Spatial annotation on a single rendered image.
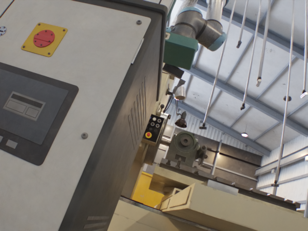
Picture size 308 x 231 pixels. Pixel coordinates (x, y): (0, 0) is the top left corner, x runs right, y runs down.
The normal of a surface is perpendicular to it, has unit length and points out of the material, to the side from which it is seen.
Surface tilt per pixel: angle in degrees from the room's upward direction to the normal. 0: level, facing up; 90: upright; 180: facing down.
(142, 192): 90
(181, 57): 180
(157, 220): 90
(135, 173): 90
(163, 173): 90
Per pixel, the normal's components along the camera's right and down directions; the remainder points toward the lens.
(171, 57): -0.33, 0.87
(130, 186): 0.02, -0.37
